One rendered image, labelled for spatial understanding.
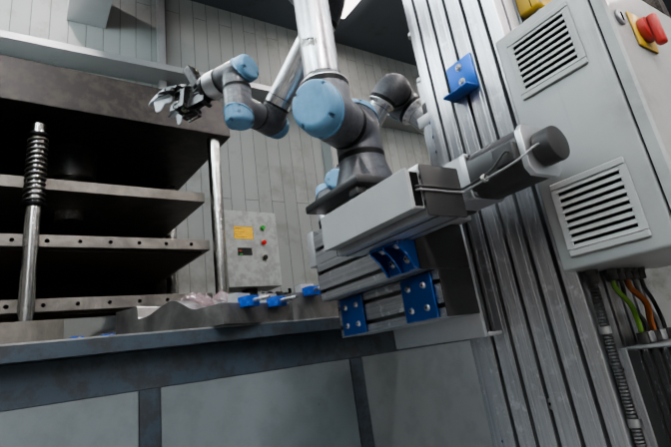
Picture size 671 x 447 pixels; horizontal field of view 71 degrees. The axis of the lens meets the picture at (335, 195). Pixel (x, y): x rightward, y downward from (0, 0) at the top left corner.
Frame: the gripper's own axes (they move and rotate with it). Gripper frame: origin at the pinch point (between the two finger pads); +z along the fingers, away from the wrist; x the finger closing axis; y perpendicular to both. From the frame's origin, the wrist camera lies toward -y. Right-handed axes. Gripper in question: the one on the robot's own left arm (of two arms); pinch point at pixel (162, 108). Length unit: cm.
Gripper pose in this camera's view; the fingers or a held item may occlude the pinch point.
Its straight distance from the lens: 153.2
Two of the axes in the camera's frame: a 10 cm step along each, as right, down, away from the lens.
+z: -8.4, 2.8, 4.6
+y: 0.7, 9.0, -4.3
